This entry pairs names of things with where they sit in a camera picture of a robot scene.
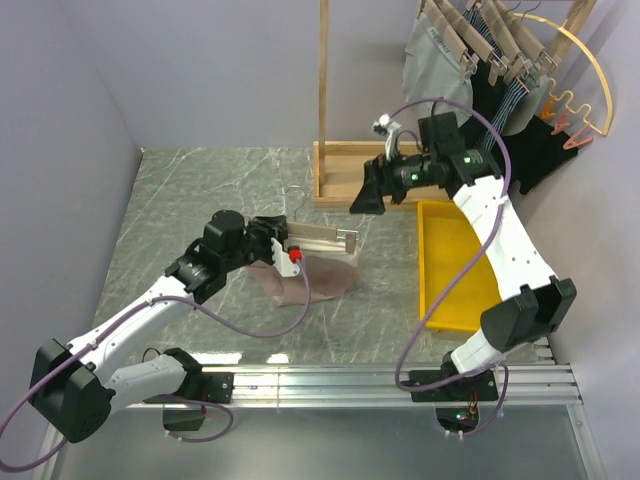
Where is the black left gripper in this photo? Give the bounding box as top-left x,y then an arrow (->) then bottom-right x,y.
223,216 -> 288,272

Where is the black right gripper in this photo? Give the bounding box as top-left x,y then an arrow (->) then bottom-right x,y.
349,146 -> 437,217

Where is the beige clip hanger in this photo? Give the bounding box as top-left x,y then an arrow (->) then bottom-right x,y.
283,185 -> 359,255

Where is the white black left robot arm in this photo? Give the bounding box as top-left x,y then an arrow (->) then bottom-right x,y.
29,210 -> 299,443

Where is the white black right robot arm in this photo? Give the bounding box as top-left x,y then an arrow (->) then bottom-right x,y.
349,112 -> 577,400

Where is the black hanging underwear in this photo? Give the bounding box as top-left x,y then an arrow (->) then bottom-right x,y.
502,116 -> 579,196
465,61 -> 506,147

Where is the black rear hanging underwear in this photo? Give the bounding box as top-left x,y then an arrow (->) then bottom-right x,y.
502,116 -> 579,196

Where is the striped blue hanging underwear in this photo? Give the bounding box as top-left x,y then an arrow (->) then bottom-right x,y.
460,12 -> 526,150

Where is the light grey hanging underwear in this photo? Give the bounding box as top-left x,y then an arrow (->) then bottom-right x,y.
502,74 -> 549,137

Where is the beige hanger on grey underwear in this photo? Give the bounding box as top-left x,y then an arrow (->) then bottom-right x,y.
420,0 -> 477,80

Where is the orange wavy clip hanger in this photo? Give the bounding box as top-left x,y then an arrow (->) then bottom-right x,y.
539,78 -> 598,151

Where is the yellow plastic tray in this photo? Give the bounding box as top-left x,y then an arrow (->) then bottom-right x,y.
417,202 -> 501,334

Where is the gold metal arc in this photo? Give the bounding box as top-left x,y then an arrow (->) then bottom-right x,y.
516,11 -> 614,137

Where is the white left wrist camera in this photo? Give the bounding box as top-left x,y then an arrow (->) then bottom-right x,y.
271,238 -> 303,278

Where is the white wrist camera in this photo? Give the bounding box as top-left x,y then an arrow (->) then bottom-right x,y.
271,238 -> 303,278
372,114 -> 402,160

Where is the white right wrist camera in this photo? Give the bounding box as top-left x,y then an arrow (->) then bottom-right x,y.
372,114 -> 402,160

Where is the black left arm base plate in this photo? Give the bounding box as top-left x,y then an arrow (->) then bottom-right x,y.
145,372 -> 234,404

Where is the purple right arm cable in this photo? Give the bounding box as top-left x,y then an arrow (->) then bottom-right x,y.
384,97 -> 513,439

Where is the wooden rack upright post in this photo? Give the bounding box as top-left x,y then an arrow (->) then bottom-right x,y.
314,0 -> 329,198

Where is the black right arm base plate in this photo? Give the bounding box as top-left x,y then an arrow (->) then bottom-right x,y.
401,370 -> 499,403

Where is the aluminium rail frame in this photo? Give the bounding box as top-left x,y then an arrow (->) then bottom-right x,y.
29,234 -> 601,480

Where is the wooden rack right post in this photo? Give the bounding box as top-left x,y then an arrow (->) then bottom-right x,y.
544,0 -> 597,64

